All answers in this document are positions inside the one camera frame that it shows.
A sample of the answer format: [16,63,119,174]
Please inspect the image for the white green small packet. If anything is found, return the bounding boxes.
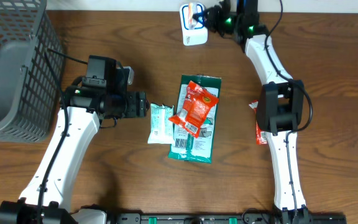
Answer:
[147,103,175,144]

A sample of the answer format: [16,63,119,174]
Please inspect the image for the red Hacks candy bag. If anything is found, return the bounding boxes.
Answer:
[169,81,219,138]

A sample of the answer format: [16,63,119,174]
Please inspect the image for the green 3M glove package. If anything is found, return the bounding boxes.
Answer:
[168,75,221,164]

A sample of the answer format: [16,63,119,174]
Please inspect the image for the red Nescafe packet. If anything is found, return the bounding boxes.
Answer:
[249,100,268,145]

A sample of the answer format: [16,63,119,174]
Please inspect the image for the orange box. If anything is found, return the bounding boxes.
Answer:
[187,2,203,30]

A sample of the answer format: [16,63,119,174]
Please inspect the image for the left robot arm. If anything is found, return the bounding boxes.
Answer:
[0,55,149,223]

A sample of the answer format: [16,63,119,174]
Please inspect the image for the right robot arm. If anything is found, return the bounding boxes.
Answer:
[191,1,313,223]

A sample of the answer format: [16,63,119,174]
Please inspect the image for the white barcode scanner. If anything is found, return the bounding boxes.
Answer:
[179,2,208,46]

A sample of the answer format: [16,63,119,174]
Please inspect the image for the grey plastic mesh basket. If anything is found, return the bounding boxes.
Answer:
[0,0,64,142]

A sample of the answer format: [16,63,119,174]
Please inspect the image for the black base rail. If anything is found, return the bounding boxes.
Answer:
[107,211,347,224]

